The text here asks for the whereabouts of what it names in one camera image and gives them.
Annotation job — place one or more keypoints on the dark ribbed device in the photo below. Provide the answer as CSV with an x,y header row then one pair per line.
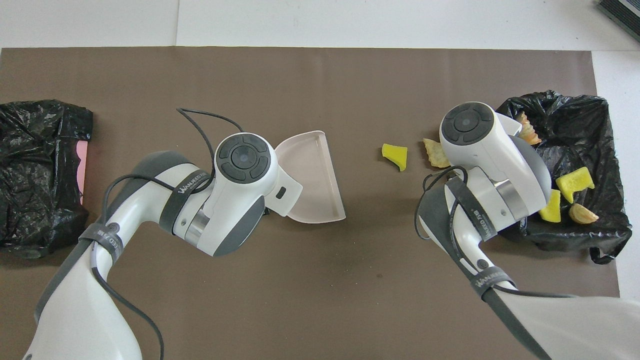
x,y
622,12

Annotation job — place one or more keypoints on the notched yellow sponge piece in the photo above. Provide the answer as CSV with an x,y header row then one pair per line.
x,y
574,182

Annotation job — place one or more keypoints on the small pale beige foam chunk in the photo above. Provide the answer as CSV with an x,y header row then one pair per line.
x,y
434,152

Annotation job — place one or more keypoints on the pink trash bin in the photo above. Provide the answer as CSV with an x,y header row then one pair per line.
x,y
82,170

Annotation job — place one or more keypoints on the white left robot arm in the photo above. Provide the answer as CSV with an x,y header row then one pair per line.
x,y
80,310

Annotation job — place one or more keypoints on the brown paper table mat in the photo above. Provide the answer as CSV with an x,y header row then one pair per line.
x,y
320,300

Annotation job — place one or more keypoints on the black plastic trash bag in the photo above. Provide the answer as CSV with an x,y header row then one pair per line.
x,y
35,165
600,135

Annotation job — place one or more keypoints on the pale pink plastic dustpan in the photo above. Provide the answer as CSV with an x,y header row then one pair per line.
x,y
315,180

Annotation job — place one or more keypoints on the green and yellow sponge piece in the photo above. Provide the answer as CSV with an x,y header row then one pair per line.
x,y
551,210

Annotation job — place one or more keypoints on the large pale beige foam chunk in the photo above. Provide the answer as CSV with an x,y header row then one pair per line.
x,y
582,215

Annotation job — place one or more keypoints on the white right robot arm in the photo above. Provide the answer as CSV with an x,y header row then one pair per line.
x,y
500,165

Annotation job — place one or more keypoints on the tan striped foam chunk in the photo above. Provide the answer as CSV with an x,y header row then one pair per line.
x,y
529,134

